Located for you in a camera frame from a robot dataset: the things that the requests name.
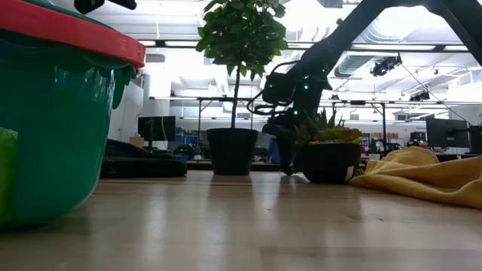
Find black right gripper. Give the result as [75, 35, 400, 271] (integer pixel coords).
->
[261, 111, 304, 177]

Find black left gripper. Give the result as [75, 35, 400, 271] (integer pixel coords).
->
[74, 0, 138, 15]

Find person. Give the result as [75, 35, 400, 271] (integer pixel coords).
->
[267, 139, 282, 165]

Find black bowl planter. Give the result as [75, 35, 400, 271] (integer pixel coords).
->
[295, 142, 362, 184]

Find green spiky succulent plant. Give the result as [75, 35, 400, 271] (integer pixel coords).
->
[294, 108, 363, 146]

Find black round tree pot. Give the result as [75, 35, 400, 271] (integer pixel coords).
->
[206, 127, 260, 176]

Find artificial green leafy tree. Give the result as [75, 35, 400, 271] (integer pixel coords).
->
[195, 0, 289, 131]

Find black computer monitor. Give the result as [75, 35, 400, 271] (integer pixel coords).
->
[137, 115, 177, 150]
[426, 117, 470, 148]
[468, 125, 482, 154]

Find black cloth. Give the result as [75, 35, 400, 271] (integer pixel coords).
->
[98, 138, 188, 179]

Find small black ceiling fixture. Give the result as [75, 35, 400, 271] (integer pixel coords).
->
[409, 90, 431, 102]

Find yellow cloth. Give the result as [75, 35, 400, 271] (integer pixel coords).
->
[349, 145, 482, 210]

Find teal plastic slotted basket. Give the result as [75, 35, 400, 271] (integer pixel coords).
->
[0, 0, 137, 227]

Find black overhead light bar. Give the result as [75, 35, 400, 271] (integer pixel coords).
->
[137, 39, 471, 53]

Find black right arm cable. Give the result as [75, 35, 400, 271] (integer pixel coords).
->
[246, 59, 302, 117]

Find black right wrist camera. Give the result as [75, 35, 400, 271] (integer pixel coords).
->
[262, 72, 297, 106]

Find black ceiling-mounted camera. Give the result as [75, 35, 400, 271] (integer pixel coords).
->
[370, 54, 403, 78]

